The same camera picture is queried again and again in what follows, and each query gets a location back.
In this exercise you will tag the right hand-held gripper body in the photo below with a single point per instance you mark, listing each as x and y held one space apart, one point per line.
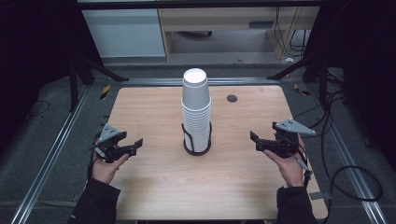
286 138

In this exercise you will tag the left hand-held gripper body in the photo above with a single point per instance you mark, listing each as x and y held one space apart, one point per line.
109 133

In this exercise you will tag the stack of white paper cups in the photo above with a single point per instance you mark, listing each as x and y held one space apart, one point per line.
196 102

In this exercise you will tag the person's left hand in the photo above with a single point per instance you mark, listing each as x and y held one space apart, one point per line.
106 171

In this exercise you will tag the person's right hand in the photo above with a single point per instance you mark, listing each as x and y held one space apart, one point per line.
291 171

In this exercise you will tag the yellow black striped tape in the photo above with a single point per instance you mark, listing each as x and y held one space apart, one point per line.
301 90
105 92

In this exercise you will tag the round black table grommet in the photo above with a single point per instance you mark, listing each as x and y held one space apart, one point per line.
232 98

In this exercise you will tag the black metal stand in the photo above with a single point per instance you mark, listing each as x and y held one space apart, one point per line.
74 81
322 77

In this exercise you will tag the grey tape strip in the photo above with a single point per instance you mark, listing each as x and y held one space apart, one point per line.
76 197
320 196

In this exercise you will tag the white cabinet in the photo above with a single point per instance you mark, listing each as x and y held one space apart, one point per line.
124 34

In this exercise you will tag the dark curtain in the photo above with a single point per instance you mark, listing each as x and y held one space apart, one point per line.
367 62
31 62

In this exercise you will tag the aluminium floor rail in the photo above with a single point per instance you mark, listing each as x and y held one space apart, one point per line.
351 165
46 161

